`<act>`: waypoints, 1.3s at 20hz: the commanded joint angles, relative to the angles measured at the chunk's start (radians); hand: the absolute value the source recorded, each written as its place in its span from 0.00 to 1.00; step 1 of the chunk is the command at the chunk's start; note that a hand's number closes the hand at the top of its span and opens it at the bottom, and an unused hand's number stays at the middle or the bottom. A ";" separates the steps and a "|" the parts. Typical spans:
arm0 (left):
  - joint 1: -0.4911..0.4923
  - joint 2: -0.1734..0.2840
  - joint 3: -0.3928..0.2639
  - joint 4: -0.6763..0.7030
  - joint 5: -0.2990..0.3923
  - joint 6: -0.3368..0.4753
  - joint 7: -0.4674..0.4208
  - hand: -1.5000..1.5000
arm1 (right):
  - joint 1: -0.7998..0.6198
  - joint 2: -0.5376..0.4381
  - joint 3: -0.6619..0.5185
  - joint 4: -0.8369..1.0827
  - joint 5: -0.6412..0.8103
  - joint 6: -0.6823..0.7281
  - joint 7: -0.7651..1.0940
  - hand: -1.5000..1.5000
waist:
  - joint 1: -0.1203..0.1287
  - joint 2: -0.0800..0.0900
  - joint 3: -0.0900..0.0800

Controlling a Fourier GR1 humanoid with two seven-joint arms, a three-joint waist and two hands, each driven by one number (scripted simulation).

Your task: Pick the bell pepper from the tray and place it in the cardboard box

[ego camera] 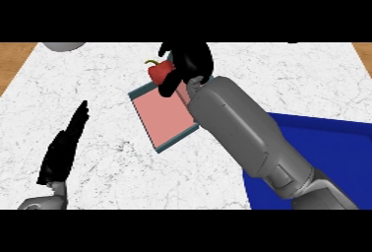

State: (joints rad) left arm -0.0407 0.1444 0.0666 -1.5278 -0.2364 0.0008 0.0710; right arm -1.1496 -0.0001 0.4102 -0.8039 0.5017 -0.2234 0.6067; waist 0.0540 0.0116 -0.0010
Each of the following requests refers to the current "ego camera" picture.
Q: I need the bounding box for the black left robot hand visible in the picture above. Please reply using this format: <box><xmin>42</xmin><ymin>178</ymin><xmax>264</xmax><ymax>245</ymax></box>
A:
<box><xmin>36</xmin><ymin>99</ymin><xmax>91</xmax><ymax>187</ymax></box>

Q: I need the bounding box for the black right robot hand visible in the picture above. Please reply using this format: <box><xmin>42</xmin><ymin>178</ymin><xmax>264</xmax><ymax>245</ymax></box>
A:
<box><xmin>156</xmin><ymin>42</ymin><xmax>215</xmax><ymax>98</ymax></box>

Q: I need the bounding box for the red bell pepper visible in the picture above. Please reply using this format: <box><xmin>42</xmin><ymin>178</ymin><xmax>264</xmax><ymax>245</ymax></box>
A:
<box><xmin>143</xmin><ymin>59</ymin><xmax>177</xmax><ymax>86</ymax></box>

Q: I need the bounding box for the pink tray with teal rim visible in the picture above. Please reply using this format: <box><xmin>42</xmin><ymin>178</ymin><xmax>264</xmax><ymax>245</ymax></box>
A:
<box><xmin>126</xmin><ymin>76</ymin><xmax>215</xmax><ymax>155</ymax></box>

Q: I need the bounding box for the blue box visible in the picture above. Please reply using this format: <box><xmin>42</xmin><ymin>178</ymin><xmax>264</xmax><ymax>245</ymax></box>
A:
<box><xmin>240</xmin><ymin>112</ymin><xmax>372</xmax><ymax>211</ymax></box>

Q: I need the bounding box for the grey round object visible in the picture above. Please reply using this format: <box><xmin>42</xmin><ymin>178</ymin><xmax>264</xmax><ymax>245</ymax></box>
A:
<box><xmin>41</xmin><ymin>42</ymin><xmax>87</xmax><ymax>53</ymax></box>

